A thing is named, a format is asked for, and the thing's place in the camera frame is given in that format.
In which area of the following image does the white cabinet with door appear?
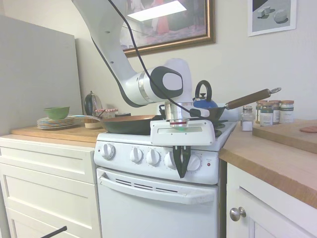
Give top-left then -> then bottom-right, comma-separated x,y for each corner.
225,162 -> 317,238

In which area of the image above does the black wok wooden handle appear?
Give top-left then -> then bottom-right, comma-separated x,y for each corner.
198,87 -> 282,122

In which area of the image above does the brown and beige ceramic bowl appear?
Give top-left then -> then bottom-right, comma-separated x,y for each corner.
84,117 -> 100,129

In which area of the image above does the grey geometric solids print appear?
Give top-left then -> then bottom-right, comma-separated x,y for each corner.
247,0 -> 297,37

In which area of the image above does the blue kettle black handle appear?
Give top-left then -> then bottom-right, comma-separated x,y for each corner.
193,79 -> 219,110

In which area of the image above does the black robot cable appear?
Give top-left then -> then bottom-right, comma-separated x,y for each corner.
107,0 -> 211,117

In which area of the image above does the glass salt shaker metal cap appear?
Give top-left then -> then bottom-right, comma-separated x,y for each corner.
241,106 -> 253,131

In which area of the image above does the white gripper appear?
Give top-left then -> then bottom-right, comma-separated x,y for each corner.
150,119 -> 215,179

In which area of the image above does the white electric stove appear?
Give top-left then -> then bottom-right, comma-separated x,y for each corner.
93,120 -> 238,238

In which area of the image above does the copper frying pan steel handle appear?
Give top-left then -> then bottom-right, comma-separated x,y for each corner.
66,114 -> 156,136

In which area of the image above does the white burner knob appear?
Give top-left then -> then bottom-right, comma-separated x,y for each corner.
145,148 -> 161,166
185,154 -> 202,172
129,147 -> 144,164
163,150 -> 177,170

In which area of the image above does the black coil burner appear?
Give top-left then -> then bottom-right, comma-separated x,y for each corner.
212,119 -> 230,137

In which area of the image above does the round metal cabinet knob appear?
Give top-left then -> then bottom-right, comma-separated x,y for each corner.
229,207 -> 247,222

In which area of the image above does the large wooden cutting board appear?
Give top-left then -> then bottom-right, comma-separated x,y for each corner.
11,125 -> 107,144

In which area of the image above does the thick wooden cutting board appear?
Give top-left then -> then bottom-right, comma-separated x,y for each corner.
252,119 -> 317,154

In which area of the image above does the gold framed painting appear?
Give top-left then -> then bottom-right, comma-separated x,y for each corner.
120,0 -> 216,58

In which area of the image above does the large white oven knob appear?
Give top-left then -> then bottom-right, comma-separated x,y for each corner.
101,143 -> 116,161

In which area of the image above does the pale striped dinner plate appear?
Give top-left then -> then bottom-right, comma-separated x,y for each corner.
37,121 -> 76,127
37,118 -> 76,123
37,124 -> 77,130

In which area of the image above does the green bowl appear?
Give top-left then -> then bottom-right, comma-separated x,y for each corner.
43,106 -> 71,120

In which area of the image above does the glass spice jar brown lid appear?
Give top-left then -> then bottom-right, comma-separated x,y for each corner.
268,100 -> 281,124
260,103 -> 274,126
279,100 -> 295,124
256,101 -> 268,124

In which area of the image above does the large grey flat panel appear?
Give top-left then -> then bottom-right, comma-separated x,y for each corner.
0,14 -> 84,137

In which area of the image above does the thin black rod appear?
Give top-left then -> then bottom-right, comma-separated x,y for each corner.
39,226 -> 68,238

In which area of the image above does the round black rimmed glass lid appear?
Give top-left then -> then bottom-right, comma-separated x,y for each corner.
84,91 -> 103,117

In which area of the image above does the white drawer cabinet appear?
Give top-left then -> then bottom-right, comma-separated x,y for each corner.
0,135 -> 102,238

